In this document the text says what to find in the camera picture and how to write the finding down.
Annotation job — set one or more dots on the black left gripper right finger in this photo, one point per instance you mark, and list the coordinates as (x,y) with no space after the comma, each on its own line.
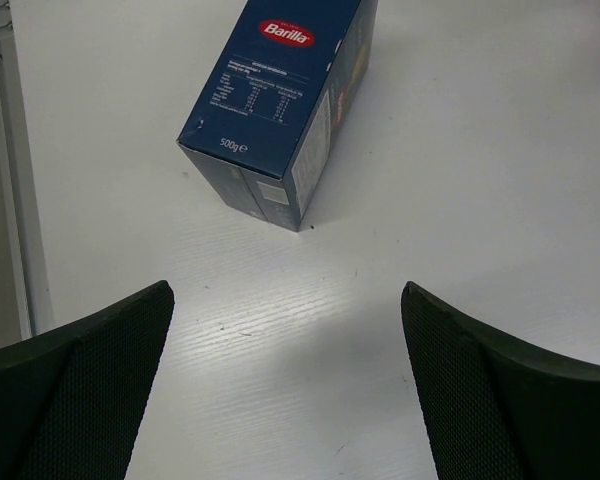
(495,406)

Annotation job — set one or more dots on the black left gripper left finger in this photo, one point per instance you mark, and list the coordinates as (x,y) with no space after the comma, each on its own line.
(72,399)

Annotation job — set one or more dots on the blue pasta box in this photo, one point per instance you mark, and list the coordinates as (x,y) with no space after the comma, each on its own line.
(263,126)

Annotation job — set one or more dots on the grey table edge rail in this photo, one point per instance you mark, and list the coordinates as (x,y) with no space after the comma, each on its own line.
(22,214)

